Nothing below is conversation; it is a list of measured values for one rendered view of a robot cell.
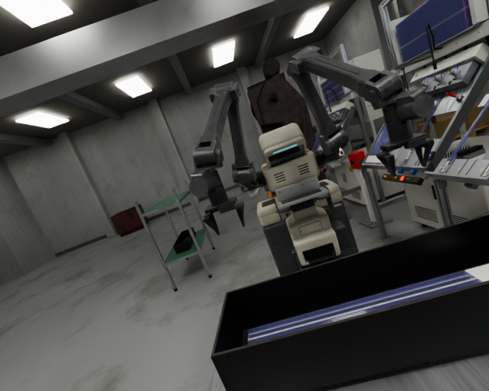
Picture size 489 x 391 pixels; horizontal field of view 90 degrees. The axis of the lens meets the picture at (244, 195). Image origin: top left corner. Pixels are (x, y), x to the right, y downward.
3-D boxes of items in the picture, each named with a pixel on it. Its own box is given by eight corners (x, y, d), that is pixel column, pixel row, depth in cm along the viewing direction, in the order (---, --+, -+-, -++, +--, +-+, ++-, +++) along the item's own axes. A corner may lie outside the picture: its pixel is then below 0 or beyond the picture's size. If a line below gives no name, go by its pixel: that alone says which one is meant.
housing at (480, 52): (493, 67, 139) (474, 55, 137) (424, 91, 188) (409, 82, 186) (501, 54, 139) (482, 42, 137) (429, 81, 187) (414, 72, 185)
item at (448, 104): (465, 113, 142) (458, 109, 141) (390, 127, 207) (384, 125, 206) (495, 60, 139) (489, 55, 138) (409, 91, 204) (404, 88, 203)
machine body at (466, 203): (497, 256, 156) (479, 165, 146) (413, 226, 225) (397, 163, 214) (588, 219, 157) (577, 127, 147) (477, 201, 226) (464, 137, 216)
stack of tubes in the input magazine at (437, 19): (469, 26, 136) (460, -25, 132) (403, 62, 187) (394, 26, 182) (490, 19, 136) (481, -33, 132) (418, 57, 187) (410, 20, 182)
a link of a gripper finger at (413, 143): (439, 164, 69) (433, 133, 67) (414, 174, 70) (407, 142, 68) (424, 162, 75) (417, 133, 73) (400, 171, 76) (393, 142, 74)
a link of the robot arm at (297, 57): (298, 52, 103) (279, 66, 103) (313, 41, 90) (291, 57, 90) (341, 142, 117) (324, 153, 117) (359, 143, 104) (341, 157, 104)
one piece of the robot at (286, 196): (282, 226, 134) (268, 190, 131) (331, 209, 131) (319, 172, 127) (285, 237, 119) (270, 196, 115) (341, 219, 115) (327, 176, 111)
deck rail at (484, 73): (435, 173, 144) (426, 168, 143) (431, 173, 146) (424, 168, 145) (500, 59, 137) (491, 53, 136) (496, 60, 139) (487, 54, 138)
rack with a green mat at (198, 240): (174, 292, 274) (132, 202, 256) (186, 259, 364) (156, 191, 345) (212, 277, 275) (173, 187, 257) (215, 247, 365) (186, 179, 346)
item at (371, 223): (371, 229, 249) (350, 157, 236) (358, 223, 273) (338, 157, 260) (393, 220, 250) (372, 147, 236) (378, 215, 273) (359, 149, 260)
